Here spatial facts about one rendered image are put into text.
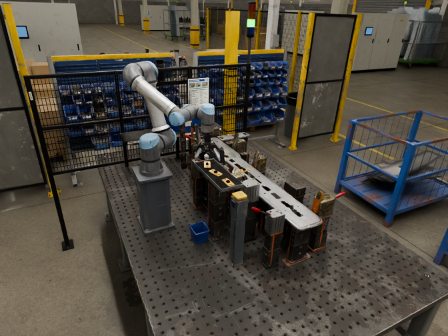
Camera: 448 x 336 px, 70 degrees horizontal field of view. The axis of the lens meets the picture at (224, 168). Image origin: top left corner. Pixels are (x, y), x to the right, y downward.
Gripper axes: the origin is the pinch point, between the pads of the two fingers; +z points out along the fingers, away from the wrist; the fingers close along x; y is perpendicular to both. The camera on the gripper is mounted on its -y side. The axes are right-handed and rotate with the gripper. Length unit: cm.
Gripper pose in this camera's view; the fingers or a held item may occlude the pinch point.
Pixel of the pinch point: (207, 161)
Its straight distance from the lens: 194.4
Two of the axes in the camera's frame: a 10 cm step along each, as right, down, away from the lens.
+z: -0.3, 8.9, 4.5
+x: 10.0, 0.0, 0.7
